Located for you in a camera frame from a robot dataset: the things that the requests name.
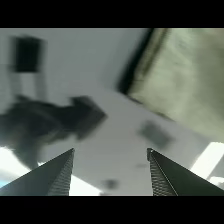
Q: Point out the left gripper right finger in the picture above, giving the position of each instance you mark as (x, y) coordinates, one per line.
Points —
(173, 180)

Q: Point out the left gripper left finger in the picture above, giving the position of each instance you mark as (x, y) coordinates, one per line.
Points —
(50, 178)

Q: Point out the olive green pants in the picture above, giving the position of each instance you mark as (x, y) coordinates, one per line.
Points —
(186, 76)

